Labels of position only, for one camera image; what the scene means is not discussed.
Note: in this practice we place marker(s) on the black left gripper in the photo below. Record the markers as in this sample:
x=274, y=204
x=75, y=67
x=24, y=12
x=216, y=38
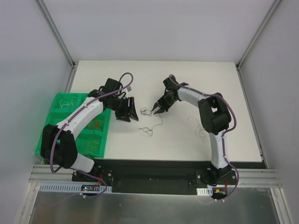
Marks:
x=126, y=108

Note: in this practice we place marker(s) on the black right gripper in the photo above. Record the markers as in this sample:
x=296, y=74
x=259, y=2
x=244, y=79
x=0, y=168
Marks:
x=162, y=105

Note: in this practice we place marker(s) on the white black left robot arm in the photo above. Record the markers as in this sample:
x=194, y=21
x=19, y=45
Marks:
x=58, y=141

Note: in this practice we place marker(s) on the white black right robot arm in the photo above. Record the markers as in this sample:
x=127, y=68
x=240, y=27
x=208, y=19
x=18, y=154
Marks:
x=214, y=115

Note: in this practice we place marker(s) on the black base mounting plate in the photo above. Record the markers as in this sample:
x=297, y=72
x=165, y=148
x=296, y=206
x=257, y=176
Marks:
x=168, y=187

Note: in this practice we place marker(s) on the white slotted cable duct right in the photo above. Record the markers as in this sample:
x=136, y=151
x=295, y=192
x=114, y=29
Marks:
x=204, y=191

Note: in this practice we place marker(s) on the white slotted cable duct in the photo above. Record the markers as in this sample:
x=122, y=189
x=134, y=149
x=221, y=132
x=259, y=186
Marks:
x=74, y=188
x=204, y=191

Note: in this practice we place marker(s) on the aluminium extrusion rail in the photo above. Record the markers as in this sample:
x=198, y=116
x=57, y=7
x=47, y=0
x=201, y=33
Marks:
x=51, y=172

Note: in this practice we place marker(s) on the white slotted cable duct left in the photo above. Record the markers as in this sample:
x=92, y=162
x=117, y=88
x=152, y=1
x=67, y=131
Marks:
x=74, y=188

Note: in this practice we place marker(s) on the aluminium frame post left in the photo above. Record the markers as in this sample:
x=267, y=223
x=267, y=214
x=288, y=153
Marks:
x=55, y=32

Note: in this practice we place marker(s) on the aluminium frame post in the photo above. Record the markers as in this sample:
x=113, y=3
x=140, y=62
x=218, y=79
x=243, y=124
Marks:
x=262, y=26
x=55, y=32

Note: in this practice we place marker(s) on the aluminium frame post right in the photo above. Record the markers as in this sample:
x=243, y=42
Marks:
x=262, y=26

